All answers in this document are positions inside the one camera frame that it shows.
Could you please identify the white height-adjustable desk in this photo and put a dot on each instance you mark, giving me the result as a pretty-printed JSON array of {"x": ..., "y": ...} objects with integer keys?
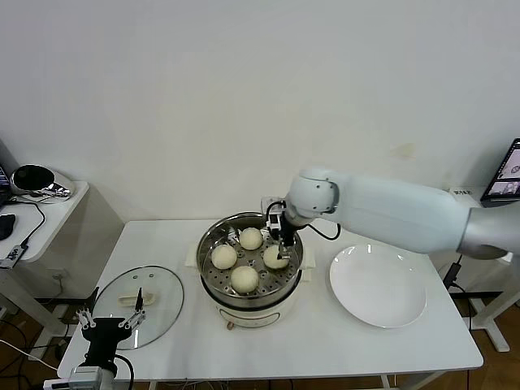
[{"x": 493, "y": 317}]

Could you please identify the black computer mouse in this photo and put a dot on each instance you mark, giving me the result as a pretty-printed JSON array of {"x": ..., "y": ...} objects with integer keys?
[{"x": 6, "y": 226}]

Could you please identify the stainless steel steamer basket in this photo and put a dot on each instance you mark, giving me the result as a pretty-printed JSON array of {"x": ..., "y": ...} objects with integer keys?
[{"x": 211, "y": 280}]

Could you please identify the grey usb hub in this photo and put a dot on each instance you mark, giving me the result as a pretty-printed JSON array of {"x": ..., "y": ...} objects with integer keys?
[{"x": 12, "y": 256}]

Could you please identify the small white printed label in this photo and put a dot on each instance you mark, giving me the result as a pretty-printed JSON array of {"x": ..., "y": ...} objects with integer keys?
[{"x": 462, "y": 192}]

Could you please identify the grey open laptop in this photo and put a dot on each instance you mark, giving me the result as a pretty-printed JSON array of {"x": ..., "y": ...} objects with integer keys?
[{"x": 503, "y": 191}]

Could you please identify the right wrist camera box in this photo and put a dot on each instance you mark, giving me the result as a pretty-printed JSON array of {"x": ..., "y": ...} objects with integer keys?
[{"x": 274, "y": 225}]

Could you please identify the white wall outlet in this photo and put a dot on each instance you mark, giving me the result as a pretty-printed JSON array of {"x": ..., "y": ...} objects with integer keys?
[{"x": 60, "y": 276}]

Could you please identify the round glass pot lid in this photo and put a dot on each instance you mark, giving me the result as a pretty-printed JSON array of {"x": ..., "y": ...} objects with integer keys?
[{"x": 162, "y": 292}]

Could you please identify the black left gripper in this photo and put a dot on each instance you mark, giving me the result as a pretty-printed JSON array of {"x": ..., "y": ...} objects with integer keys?
[{"x": 105, "y": 333}]

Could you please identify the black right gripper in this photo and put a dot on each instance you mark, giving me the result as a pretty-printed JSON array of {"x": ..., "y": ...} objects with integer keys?
[{"x": 287, "y": 231}]

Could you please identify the white steamed baozi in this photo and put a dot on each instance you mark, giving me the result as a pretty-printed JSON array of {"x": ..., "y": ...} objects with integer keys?
[
  {"x": 224, "y": 257},
  {"x": 244, "y": 280},
  {"x": 250, "y": 239},
  {"x": 271, "y": 260}
]

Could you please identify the black power adapter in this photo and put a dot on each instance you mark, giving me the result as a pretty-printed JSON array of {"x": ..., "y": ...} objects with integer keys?
[{"x": 451, "y": 274}]

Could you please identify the chrome headset with black visor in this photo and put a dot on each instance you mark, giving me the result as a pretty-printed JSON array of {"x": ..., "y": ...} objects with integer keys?
[{"x": 36, "y": 180}]

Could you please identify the white round plate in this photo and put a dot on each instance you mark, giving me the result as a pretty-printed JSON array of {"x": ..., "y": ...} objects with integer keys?
[{"x": 378, "y": 288}]

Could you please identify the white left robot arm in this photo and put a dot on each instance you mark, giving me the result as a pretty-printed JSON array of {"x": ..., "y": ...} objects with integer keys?
[{"x": 87, "y": 378}]

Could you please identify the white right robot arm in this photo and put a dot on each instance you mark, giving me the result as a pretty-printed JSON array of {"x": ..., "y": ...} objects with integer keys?
[{"x": 386, "y": 207}]

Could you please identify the cream electric cooking pot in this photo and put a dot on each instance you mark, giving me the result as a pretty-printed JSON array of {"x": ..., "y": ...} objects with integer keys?
[{"x": 252, "y": 313}]

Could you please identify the white side table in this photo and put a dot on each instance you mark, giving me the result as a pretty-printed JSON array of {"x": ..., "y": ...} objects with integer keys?
[{"x": 61, "y": 227}]

